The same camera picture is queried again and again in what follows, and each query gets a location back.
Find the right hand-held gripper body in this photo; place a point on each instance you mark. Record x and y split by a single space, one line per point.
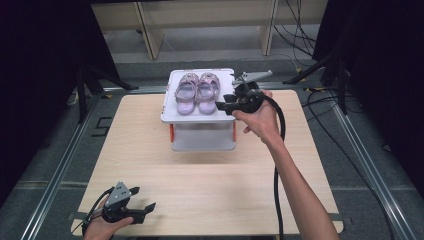
248 100

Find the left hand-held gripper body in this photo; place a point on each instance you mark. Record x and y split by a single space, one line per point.
117 200

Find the purple child's sandal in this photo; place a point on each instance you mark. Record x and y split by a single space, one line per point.
186 93
208 92

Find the white two-tier shoe rack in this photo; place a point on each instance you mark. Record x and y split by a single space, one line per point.
200 130

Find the person's right hand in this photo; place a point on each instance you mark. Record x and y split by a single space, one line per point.
261 121

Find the person's left hand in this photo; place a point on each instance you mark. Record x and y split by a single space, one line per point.
103 228

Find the beige wooden bench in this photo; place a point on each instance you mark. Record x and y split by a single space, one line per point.
200 13

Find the black metal stand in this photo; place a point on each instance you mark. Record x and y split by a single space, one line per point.
87 83
333 66

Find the black curtain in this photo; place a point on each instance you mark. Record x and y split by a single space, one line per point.
40 83
386 83

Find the aluminium floor rail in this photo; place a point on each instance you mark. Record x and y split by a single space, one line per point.
370 166
56 173

